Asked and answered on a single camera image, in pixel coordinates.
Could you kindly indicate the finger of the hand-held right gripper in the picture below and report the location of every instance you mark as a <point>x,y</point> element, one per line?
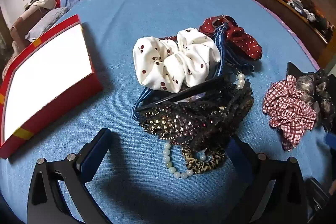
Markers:
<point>292,70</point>
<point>331,141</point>

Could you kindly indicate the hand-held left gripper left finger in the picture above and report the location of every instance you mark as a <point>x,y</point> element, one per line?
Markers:
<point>93,158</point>

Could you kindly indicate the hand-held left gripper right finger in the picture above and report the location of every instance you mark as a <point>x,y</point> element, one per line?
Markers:
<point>236,149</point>

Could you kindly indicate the dark floral scrunchie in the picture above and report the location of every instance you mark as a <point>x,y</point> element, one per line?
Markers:
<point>304,87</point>

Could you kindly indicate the red plaid scrunchie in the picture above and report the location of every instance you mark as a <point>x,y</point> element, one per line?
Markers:
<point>288,108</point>

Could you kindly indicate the red polka dot scrunchie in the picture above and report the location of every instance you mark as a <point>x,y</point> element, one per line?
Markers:
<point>244,43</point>

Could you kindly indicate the black rhinestone headband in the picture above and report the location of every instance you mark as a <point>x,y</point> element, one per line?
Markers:
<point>170,121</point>

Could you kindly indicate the blue striped headband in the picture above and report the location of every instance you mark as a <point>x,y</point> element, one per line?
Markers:
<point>220,50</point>

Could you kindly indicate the black plastic headband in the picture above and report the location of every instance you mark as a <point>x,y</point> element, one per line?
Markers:
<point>183,94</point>

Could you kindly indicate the red box with white interior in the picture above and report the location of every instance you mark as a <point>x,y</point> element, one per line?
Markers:
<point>47,77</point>

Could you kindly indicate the leopard print scrunchie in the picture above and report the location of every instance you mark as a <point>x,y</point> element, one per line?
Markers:
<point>199,166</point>

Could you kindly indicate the black lace headband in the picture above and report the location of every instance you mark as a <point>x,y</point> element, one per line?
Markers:
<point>236,103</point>

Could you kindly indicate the wooden counter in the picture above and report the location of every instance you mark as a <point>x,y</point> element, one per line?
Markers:
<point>288,14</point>

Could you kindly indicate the dark blue thin headband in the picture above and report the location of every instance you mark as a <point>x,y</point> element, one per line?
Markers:
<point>236,60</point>

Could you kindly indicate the white cherry print scrunchie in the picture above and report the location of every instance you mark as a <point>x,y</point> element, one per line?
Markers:
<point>157,56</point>

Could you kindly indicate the patterned blanket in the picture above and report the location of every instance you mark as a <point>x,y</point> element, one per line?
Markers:
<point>6,56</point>

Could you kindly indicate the grey pillow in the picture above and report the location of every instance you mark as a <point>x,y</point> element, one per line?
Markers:
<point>47,22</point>

